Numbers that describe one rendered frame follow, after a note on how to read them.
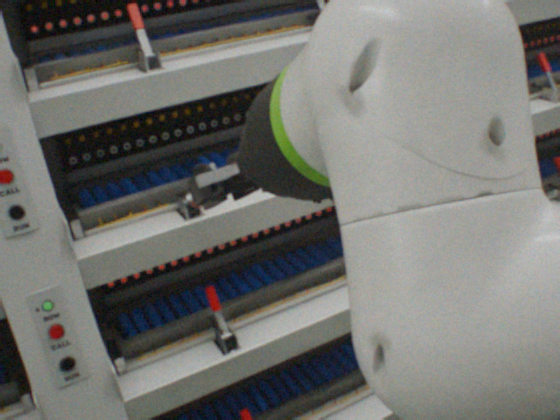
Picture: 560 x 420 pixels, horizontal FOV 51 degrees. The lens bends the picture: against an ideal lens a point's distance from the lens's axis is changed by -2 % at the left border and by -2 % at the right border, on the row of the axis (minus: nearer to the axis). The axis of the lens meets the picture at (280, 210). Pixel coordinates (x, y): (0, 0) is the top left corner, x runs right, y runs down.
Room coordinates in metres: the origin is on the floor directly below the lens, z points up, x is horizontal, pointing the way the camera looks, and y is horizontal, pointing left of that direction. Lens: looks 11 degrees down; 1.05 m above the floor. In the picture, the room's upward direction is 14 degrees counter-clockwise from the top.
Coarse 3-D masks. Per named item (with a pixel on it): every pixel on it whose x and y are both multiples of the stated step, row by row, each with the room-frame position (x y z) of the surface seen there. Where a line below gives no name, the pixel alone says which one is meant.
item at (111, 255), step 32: (128, 160) 0.91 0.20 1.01; (256, 192) 0.82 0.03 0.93; (128, 224) 0.78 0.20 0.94; (160, 224) 0.77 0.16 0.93; (192, 224) 0.76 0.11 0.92; (224, 224) 0.78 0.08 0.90; (256, 224) 0.80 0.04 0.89; (96, 256) 0.71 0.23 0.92; (128, 256) 0.73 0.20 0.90; (160, 256) 0.75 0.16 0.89
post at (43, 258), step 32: (0, 32) 0.70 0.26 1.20; (0, 64) 0.70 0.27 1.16; (0, 96) 0.69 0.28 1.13; (0, 128) 0.69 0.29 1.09; (32, 128) 0.70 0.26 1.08; (32, 160) 0.70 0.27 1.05; (32, 192) 0.69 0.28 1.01; (0, 224) 0.68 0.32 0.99; (64, 224) 0.70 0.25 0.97; (0, 256) 0.67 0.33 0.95; (32, 256) 0.68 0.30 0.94; (64, 256) 0.70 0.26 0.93; (0, 288) 0.67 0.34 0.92; (32, 288) 0.68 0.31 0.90; (64, 288) 0.69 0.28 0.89; (32, 320) 0.68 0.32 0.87; (32, 352) 0.67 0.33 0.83; (96, 352) 0.70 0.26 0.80; (32, 384) 0.67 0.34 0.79; (96, 384) 0.69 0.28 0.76; (64, 416) 0.68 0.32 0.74; (96, 416) 0.69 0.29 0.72
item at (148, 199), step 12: (180, 180) 0.84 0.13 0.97; (144, 192) 0.81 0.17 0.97; (156, 192) 0.81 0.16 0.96; (168, 192) 0.82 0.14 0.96; (108, 204) 0.79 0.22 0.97; (120, 204) 0.79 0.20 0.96; (132, 204) 0.80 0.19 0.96; (144, 204) 0.80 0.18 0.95; (156, 204) 0.81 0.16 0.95; (168, 204) 0.80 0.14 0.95; (84, 216) 0.77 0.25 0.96; (96, 216) 0.78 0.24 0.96; (108, 216) 0.78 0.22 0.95; (120, 216) 0.79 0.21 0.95; (132, 216) 0.78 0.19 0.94; (84, 228) 0.77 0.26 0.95; (96, 228) 0.76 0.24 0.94
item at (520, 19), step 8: (504, 0) 1.00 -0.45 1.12; (512, 0) 1.00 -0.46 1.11; (520, 0) 1.01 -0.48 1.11; (528, 0) 1.02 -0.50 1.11; (536, 0) 1.02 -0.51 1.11; (544, 0) 1.03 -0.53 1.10; (552, 0) 1.04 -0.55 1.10; (512, 8) 1.00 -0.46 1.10; (520, 8) 1.01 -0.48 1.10; (528, 8) 1.02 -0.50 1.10; (536, 8) 1.03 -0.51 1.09; (544, 8) 1.04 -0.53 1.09; (552, 8) 1.05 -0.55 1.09; (520, 16) 1.02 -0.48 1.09; (528, 16) 1.03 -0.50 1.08; (536, 16) 1.03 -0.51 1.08; (544, 16) 1.04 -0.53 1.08; (552, 16) 1.05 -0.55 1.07; (520, 24) 1.02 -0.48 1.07
